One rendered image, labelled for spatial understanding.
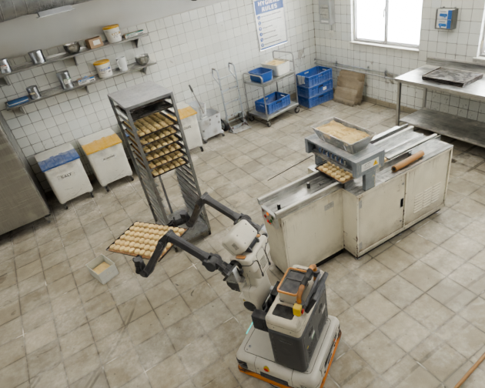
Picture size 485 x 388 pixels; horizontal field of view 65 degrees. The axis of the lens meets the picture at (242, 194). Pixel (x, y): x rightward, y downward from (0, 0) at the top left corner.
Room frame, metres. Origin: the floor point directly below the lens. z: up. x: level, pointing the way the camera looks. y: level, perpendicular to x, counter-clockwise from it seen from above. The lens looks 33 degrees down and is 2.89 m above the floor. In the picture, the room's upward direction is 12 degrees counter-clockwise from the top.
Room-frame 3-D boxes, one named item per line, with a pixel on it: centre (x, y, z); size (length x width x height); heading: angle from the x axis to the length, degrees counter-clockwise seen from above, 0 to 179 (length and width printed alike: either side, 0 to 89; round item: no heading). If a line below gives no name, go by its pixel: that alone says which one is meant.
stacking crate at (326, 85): (7.22, -1.79, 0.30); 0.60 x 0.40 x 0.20; 115
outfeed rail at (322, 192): (3.05, -1.16, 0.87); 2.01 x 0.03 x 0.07; 113
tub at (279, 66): (6.98, -1.06, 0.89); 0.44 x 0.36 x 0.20; 34
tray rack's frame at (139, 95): (3.84, 0.81, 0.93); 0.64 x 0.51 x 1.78; 26
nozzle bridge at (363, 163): (3.14, -1.00, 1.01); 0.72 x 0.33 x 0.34; 23
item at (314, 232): (2.94, -0.54, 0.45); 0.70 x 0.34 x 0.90; 113
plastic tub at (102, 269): (3.39, 1.74, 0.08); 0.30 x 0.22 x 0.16; 42
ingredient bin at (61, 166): (5.37, 2.58, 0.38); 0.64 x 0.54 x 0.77; 28
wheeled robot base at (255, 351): (1.90, -0.12, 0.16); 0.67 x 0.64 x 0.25; 56
